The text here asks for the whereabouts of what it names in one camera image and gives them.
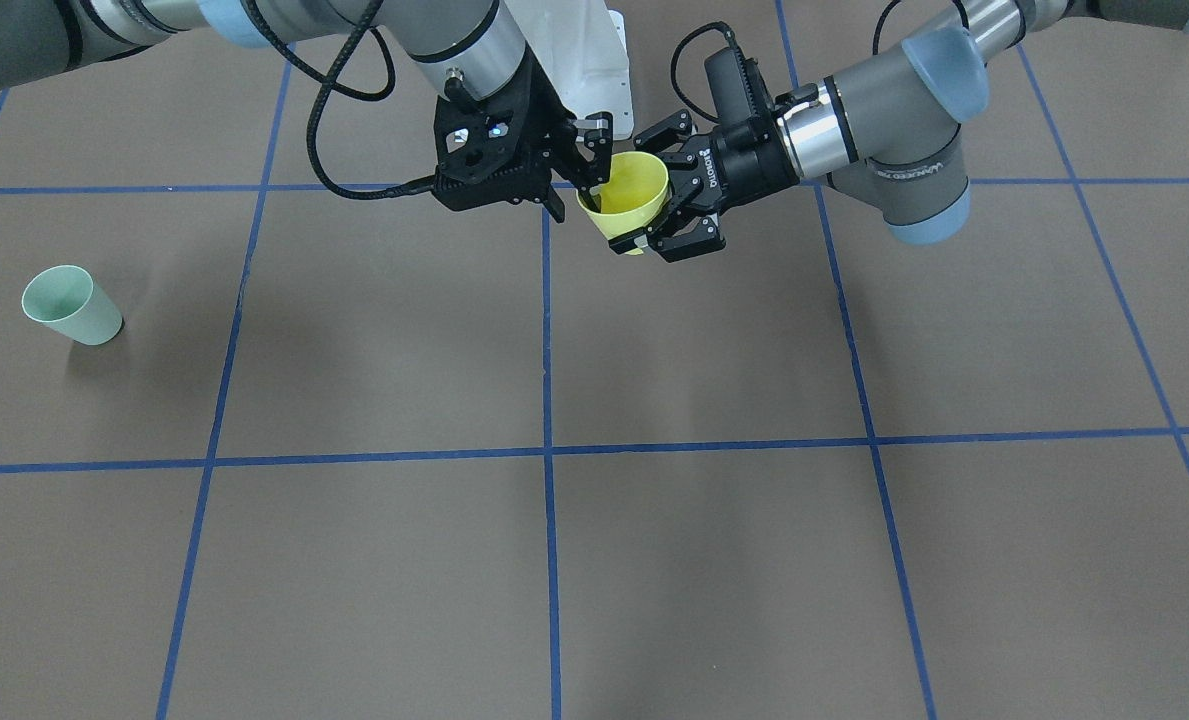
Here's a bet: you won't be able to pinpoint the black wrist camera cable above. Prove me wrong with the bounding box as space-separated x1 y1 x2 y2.
239 0 445 201

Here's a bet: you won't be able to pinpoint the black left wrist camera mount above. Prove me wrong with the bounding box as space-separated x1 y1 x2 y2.
704 48 774 127

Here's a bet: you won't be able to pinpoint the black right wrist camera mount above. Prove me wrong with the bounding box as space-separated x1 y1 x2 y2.
430 95 539 211

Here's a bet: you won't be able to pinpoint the yellow plastic cup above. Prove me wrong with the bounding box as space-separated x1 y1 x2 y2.
577 151 671 255

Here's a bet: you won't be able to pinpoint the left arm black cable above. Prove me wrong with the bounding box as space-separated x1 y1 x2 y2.
669 23 740 126

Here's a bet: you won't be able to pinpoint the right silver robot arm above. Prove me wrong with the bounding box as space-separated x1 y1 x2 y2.
0 1 625 222

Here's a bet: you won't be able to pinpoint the light green plastic cup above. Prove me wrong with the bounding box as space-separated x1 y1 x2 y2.
21 265 124 347

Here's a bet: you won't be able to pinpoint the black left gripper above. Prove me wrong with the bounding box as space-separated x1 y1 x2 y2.
609 109 800 263

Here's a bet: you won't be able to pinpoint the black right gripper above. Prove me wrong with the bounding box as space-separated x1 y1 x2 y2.
499 50 614 225

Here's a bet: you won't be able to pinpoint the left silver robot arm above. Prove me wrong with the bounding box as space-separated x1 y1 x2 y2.
608 1 1189 263

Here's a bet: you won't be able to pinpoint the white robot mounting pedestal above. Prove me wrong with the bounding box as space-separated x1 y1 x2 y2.
507 1 634 141

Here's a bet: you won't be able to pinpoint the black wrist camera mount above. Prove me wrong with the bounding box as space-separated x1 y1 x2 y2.
430 95 539 211
704 48 774 127

